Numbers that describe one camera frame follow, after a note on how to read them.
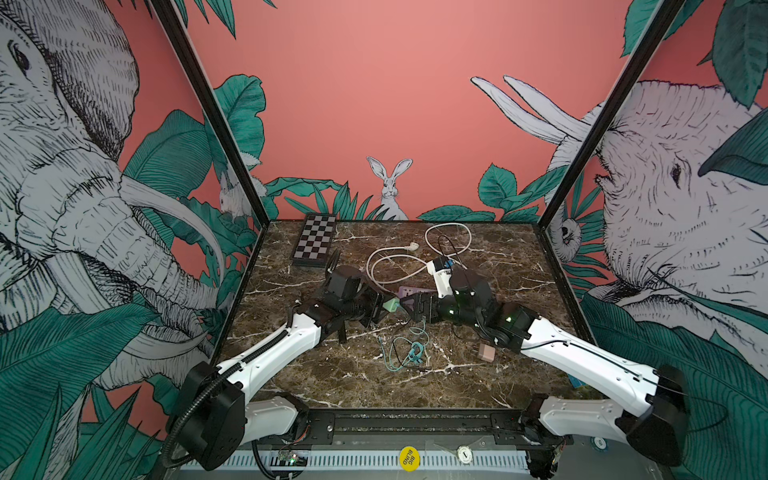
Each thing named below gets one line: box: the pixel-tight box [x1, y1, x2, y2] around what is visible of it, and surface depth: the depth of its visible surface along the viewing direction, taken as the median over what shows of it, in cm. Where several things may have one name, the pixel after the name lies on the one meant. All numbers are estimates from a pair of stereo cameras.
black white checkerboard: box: [292, 213, 337, 268], surface depth 113 cm
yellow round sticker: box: [399, 446, 421, 472], surface depth 71 cm
